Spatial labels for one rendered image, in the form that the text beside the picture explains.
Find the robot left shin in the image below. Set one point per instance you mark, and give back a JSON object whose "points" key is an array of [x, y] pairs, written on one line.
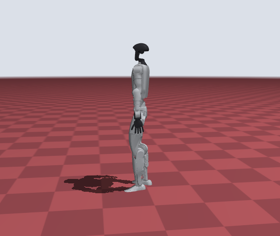
{"points": [[138, 164]]}

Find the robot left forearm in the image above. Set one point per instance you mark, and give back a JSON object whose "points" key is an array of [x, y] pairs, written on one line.
{"points": [[137, 100]]}

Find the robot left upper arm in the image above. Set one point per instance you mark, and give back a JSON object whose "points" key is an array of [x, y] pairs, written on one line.
{"points": [[137, 72]]}

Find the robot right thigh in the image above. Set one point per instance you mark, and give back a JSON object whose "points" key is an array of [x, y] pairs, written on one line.
{"points": [[141, 145]]}

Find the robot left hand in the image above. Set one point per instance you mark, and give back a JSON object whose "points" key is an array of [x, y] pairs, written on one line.
{"points": [[138, 124]]}

